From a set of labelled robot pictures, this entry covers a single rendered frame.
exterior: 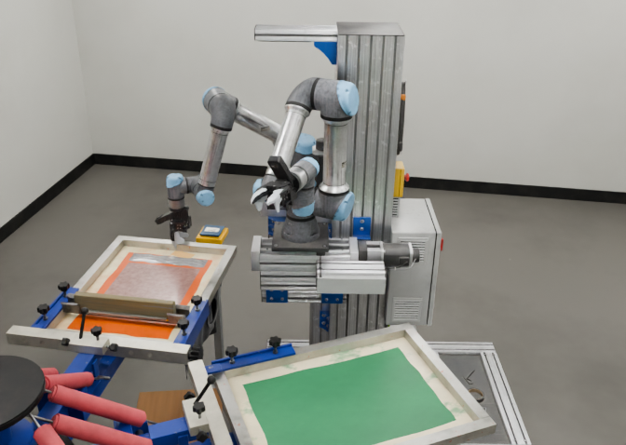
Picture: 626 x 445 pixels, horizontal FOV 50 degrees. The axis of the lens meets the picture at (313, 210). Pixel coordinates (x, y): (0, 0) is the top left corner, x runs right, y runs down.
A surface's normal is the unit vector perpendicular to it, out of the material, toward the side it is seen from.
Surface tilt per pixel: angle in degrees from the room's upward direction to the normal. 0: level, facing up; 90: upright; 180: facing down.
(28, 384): 0
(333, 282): 90
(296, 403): 0
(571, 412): 0
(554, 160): 90
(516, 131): 90
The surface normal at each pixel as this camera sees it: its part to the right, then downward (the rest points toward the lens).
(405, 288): 0.00, 0.44
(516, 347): 0.01, -0.90
